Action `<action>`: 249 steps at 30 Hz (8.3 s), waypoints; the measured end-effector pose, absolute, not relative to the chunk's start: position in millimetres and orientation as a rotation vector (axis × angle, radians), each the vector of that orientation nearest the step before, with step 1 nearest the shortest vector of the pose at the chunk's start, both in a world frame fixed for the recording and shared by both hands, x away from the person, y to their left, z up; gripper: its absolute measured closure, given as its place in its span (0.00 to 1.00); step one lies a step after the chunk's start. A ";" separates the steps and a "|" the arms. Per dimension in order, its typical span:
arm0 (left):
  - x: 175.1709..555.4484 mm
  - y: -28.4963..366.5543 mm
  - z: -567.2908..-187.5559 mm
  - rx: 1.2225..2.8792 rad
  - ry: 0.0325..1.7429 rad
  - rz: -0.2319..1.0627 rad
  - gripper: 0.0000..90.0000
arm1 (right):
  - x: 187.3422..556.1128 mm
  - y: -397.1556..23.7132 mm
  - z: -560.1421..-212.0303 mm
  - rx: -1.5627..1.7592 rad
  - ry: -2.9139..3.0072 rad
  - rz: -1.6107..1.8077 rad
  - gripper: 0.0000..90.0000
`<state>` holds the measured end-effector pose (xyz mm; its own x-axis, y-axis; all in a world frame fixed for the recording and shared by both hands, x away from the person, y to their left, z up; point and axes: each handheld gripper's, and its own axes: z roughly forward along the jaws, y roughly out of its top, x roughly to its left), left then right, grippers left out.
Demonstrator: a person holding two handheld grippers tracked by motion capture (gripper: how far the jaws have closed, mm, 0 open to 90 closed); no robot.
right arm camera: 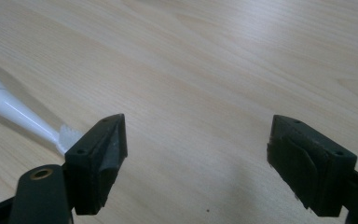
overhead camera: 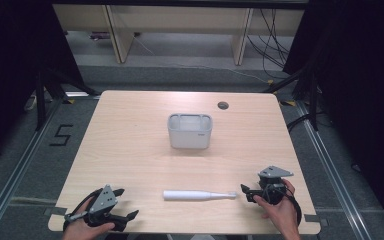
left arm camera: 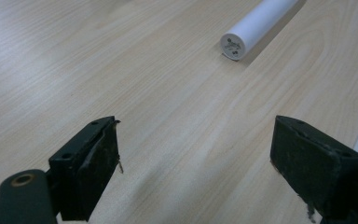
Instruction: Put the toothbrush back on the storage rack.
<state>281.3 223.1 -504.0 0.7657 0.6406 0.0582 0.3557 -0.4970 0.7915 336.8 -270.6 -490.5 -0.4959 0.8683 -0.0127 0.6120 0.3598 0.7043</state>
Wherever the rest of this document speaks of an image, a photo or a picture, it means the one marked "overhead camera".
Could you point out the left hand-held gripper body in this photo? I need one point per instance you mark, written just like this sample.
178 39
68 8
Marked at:
103 200

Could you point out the metal floor rail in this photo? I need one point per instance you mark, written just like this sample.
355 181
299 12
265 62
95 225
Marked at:
330 166
16 173

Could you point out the grey tape piece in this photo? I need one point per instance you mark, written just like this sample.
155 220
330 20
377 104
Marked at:
55 211
316 219

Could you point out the dark curtain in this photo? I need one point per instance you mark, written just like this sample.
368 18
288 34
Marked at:
363 83
10 66

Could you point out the person's right hand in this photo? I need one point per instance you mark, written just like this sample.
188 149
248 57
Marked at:
283 213

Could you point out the white electric toothbrush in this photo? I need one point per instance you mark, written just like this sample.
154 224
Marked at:
186 195

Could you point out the person's left hand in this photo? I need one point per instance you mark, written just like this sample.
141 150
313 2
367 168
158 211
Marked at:
80 231

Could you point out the black metal stand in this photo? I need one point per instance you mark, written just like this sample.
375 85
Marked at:
313 106
40 106

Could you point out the grey toothbrush holder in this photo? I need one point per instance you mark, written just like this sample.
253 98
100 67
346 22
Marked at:
189 138

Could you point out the beige wooden bench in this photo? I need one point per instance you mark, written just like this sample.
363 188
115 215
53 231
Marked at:
180 18

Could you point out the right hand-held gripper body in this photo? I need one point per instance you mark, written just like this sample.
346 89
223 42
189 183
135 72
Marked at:
273 172

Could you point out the yellow black floor tape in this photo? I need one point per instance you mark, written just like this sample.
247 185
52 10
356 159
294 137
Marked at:
288 103
69 101

